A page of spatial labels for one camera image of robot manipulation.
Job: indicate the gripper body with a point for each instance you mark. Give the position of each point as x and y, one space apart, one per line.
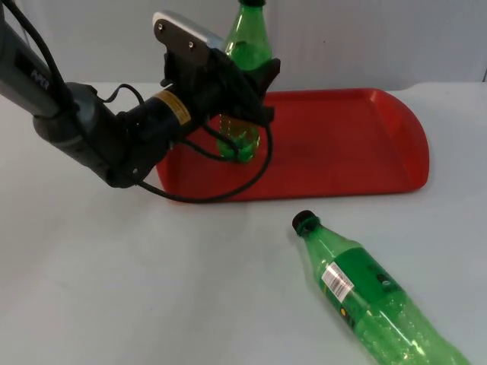
213 87

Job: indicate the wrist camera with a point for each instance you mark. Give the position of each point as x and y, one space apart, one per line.
182 36

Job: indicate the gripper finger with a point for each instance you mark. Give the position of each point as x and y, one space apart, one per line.
249 113
271 74

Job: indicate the green plastic bottle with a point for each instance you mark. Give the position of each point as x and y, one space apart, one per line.
245 34
365 289

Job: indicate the red tray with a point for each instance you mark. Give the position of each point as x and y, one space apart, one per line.
335 144

